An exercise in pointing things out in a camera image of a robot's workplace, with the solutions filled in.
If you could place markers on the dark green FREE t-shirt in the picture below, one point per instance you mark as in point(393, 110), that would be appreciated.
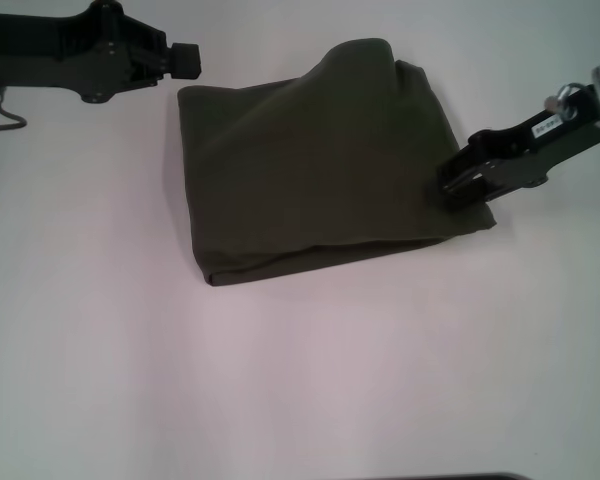
point(320, 165)

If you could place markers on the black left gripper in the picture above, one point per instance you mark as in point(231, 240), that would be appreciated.
point(55, 50)

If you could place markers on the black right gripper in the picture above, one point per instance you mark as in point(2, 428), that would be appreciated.
point(540, 145)

